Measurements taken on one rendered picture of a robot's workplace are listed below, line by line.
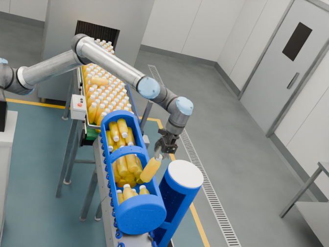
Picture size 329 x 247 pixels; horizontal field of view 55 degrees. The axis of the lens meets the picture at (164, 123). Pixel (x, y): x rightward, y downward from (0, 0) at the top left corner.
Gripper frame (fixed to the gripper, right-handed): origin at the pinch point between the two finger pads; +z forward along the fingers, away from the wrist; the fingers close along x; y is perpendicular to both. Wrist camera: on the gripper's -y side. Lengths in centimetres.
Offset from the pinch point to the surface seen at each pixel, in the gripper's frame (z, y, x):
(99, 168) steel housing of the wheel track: 58, -48, -14
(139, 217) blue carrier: 33.7, 14.0, -3.6
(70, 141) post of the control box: 75, -94, -31
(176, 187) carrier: 46, -21, 35
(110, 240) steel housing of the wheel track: 57, 12, -14
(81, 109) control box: 35, -86, -30
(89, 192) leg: 106, -67, -9
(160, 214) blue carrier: 30.6, 13.9, 8.1
